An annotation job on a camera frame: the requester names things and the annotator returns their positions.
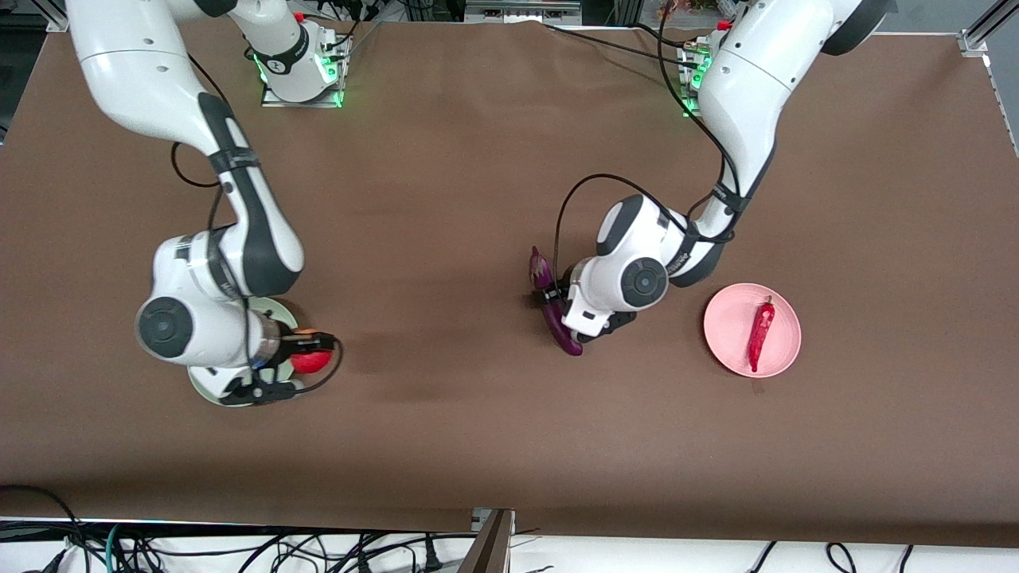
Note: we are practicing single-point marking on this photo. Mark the purple eggplant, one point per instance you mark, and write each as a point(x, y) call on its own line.
point(567, 338)

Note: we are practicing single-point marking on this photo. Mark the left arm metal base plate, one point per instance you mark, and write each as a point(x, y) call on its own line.
point(688, 114)

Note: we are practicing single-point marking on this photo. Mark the pink plate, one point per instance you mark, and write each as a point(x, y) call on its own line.
point(728, 326)

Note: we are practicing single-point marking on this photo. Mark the brown table cloth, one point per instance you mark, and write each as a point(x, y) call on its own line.
point(478, 159)

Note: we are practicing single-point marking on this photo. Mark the black power plug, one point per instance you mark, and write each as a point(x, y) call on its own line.
point(431, 561)

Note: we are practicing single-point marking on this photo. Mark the red chili pepper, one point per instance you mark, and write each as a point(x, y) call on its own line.
point(760, 334)

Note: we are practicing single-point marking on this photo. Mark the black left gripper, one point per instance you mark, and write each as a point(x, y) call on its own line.
point(551, 296)

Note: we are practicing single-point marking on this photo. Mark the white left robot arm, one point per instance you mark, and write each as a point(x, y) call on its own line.
point(748, 87)

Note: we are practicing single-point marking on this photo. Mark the aluminium frame rail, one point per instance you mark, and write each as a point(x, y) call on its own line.
point(48, 17)
point(975, 36)

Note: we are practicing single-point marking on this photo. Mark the pale green plate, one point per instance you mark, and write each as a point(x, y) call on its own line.
point(205, 387)

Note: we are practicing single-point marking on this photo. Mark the aluminium profile post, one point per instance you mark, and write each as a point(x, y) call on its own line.
point(489, 549)

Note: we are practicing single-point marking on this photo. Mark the red pomegranate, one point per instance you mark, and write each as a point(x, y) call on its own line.
point(310, 362)

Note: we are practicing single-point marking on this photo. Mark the colourful toy food pile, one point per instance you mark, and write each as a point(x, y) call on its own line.
point(685, 8)

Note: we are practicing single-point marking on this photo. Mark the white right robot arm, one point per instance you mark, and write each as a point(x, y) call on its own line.
point(239, 239)

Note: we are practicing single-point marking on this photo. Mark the grey metal box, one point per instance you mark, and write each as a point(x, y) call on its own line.
point(521, 9)

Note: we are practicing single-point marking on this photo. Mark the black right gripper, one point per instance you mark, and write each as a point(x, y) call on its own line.
point(291, 344)

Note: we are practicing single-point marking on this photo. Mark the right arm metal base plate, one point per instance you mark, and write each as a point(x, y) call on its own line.
point(314, 103)

